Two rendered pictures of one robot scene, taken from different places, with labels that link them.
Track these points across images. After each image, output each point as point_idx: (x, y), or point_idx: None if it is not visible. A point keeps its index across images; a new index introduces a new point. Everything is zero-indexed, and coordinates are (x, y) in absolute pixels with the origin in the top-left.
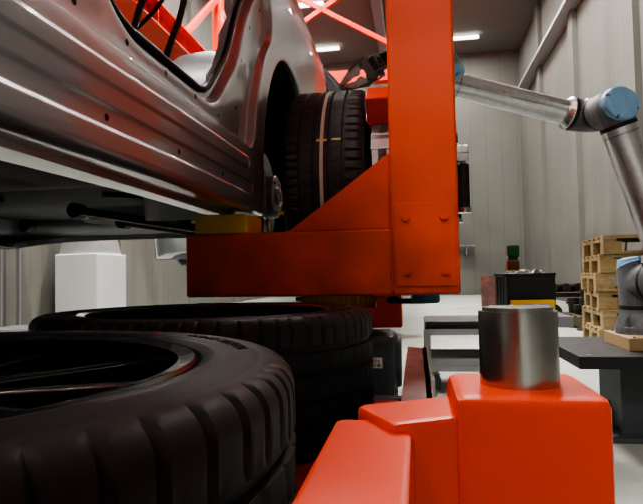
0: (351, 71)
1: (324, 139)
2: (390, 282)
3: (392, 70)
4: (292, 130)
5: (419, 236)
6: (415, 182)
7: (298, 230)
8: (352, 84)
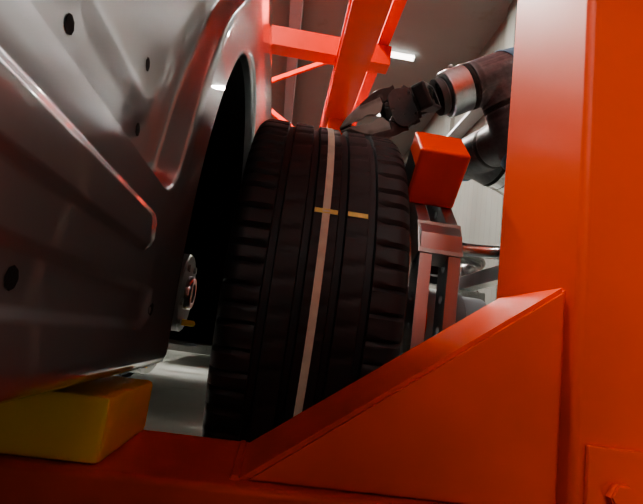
0: (367, 105)
1: (333, 211)
2: None
3: (601, 73)
4: (263, 177)
5: None
6: None
7: (274, 480)
8: (365, 127)
